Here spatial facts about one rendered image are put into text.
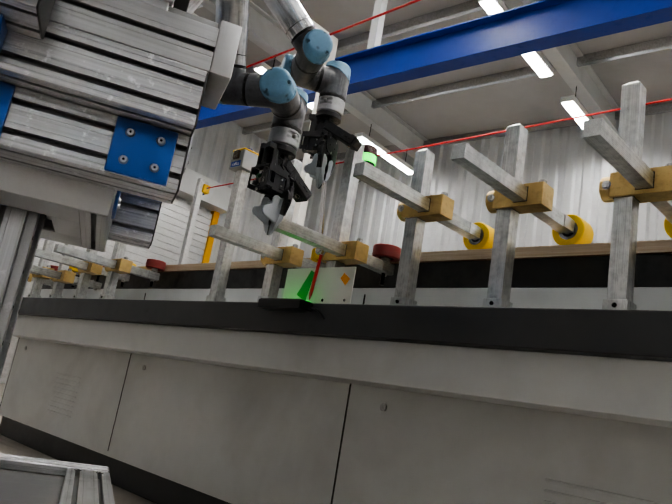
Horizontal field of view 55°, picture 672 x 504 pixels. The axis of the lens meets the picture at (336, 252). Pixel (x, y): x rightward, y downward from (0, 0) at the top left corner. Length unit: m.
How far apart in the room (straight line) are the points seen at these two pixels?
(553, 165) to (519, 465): 8.53
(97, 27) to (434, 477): 1.23
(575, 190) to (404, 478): 8.19
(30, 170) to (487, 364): 0.92
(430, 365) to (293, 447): 0.68
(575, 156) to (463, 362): 8.54
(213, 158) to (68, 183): 10.42
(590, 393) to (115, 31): 1.00
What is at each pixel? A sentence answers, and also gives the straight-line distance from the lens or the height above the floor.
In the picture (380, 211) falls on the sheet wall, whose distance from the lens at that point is 11.18.
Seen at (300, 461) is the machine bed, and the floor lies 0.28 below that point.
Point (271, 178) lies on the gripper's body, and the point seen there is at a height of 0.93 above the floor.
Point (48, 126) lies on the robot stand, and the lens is 1.02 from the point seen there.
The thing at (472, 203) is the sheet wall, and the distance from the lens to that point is 10.25.
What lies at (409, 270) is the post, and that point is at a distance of 1.53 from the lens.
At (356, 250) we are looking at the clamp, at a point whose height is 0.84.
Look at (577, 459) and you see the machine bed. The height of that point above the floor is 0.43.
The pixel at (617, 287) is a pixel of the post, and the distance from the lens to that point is 1.28.
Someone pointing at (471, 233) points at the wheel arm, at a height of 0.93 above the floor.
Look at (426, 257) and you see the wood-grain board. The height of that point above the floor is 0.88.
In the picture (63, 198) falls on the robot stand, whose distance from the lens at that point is 1.08.
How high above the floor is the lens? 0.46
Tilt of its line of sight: 13 degrees up
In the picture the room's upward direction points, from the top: 10 degrees clockwise
